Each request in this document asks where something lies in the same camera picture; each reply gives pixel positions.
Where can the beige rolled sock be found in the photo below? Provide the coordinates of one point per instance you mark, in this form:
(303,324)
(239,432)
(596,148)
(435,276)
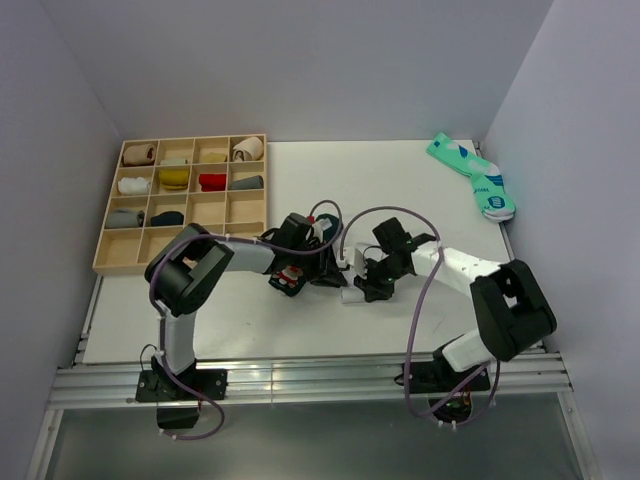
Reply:
(139,155)

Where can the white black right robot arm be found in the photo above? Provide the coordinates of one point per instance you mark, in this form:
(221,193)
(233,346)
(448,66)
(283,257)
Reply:
(511,311)

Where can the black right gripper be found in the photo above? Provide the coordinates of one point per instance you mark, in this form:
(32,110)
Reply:
(371,289)

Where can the wooden compartment tray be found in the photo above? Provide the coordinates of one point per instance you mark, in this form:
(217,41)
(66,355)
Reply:
(240,213)

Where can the cream brown rolled sock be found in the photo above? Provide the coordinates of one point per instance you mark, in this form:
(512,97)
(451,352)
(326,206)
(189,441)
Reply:
(247,150)

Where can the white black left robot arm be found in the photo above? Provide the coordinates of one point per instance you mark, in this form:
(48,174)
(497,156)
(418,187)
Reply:
(182,277)

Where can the mint green patterned sock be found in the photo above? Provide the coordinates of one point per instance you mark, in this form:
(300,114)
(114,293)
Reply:
(486,179)

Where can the mustard yellow rolled sock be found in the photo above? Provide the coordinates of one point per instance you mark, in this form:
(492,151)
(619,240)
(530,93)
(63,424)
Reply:
(174,179)

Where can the dark green reindeer sock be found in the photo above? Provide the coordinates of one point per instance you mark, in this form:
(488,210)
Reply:
(290,275)

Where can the white rolled sock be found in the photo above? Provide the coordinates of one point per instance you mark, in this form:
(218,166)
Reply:
(133,186)

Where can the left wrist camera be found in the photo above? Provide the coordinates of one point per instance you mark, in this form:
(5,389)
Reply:
(320,226)

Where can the pale green rolled sock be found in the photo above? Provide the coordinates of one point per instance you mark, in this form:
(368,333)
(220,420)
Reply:
(176,161)

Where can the red rolled sock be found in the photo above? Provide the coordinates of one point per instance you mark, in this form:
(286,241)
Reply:
(212,182)

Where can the dark grey rolled sock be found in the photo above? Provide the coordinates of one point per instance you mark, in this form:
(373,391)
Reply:
(255,182)

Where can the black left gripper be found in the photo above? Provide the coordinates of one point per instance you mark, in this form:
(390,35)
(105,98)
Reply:
(316,245)

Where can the dark navy rolled sock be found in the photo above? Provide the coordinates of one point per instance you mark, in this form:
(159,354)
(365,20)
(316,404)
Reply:
(168,218)

